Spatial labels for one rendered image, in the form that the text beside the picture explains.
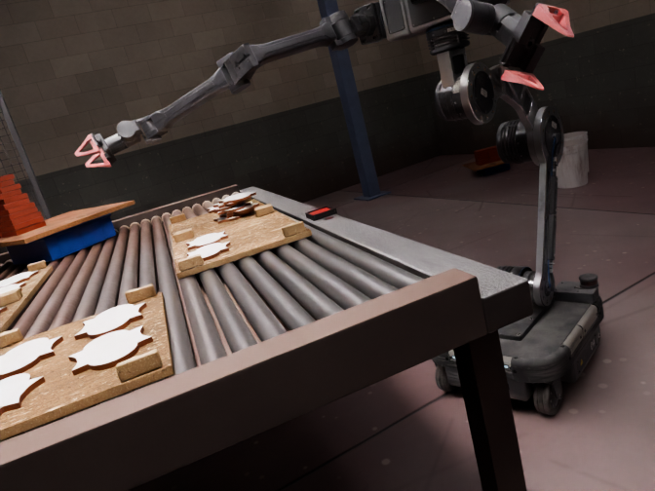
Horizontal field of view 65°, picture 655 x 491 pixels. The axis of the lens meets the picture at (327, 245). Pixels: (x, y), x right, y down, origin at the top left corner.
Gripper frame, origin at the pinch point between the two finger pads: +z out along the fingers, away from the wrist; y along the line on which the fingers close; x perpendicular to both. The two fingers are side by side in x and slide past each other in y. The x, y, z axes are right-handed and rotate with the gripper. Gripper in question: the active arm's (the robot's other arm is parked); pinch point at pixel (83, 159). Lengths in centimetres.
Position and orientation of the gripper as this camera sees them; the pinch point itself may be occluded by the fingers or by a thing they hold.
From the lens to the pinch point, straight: 193.4
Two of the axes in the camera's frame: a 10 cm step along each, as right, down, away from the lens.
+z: -8.5, 4.9, -2.1
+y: 1.1, -2.2, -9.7
